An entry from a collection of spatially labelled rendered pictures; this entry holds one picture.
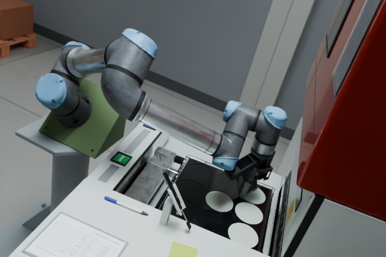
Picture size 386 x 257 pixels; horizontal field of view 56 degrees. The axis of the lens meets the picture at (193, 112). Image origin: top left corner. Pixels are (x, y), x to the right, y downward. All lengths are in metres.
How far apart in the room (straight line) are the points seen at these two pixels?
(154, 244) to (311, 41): 2.61
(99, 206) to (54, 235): 0.15
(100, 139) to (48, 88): 0.29
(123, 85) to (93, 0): 3.22
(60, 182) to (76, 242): 0.74
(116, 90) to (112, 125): 0.49
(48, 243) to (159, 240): 0.28
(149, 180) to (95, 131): 0.33
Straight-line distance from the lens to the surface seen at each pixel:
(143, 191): 1.28
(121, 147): 1.33
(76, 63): 1.34
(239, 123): 1.13
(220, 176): 1.40
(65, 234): 1.03
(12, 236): 2.29
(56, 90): 1.37
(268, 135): 1.16
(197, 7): 3.56
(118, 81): 1.01
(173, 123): 1.05
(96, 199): 1.12
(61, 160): 1.65
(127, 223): 1.07
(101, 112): 1.52
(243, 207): 1.31
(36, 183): 2.59
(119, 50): 1.05
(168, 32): 3.74
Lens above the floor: 1.76
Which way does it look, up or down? 29 degrees down
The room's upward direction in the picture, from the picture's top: 15 degrees clockwise
